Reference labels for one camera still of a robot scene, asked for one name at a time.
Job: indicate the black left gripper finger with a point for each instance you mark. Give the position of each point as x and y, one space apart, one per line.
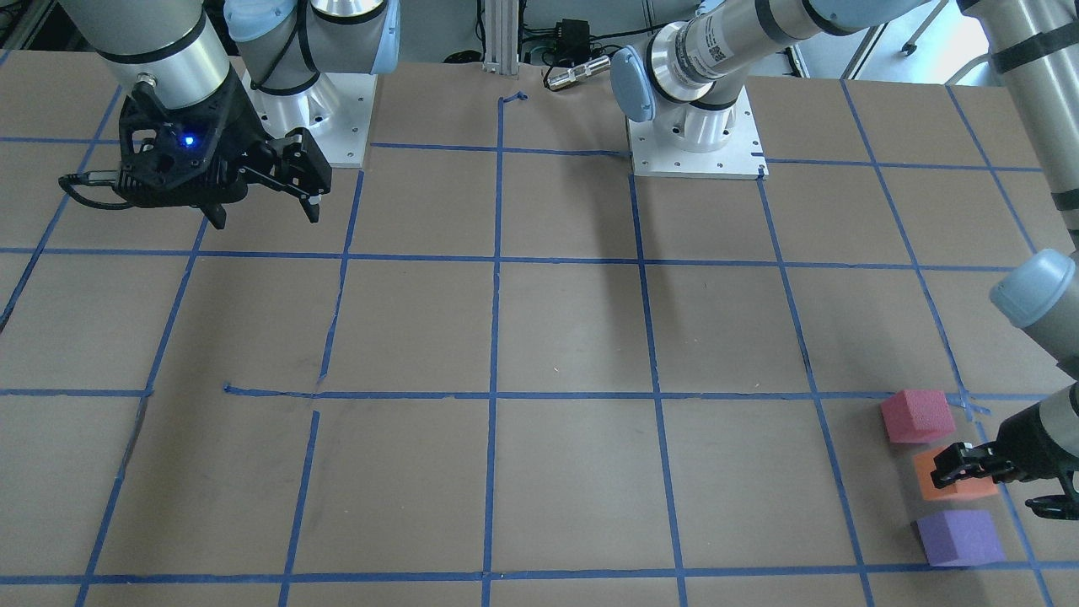
963 461

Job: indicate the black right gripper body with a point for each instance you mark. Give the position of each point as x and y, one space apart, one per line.
237 120

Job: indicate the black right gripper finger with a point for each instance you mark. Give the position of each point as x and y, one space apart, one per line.
215 212
293 164

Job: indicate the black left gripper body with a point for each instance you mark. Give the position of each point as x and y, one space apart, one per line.
1030 446

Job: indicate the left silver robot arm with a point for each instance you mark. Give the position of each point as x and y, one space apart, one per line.
682 86

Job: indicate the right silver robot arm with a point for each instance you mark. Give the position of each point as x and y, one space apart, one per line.
285 45

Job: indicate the pink foam block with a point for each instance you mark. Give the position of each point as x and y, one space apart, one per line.
917 416

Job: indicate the purple foam block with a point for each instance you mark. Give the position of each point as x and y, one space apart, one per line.
960 538

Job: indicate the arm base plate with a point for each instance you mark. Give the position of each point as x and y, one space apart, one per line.
683 141
337 110

